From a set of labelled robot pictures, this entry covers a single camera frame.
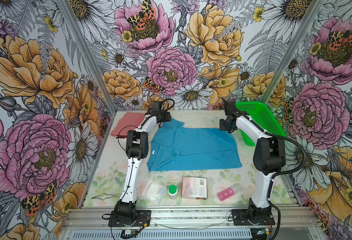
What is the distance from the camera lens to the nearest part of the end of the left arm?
35.7 inches

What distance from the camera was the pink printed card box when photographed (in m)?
0.79

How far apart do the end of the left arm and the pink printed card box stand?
383 millimetres
